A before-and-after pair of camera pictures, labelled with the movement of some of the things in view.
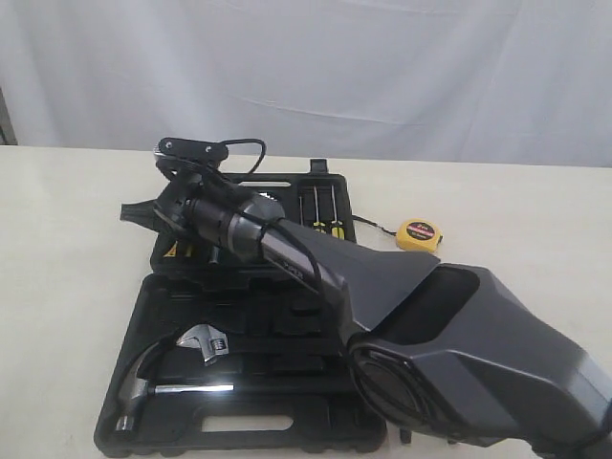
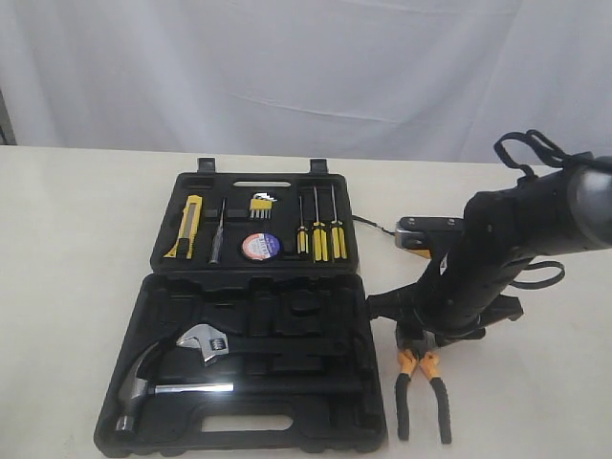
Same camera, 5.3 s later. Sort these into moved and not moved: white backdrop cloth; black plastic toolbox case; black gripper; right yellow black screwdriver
Moved: black gripper
Not moved: white backdrop cloth; black plastic toolbox case; right yellow black screwdriver
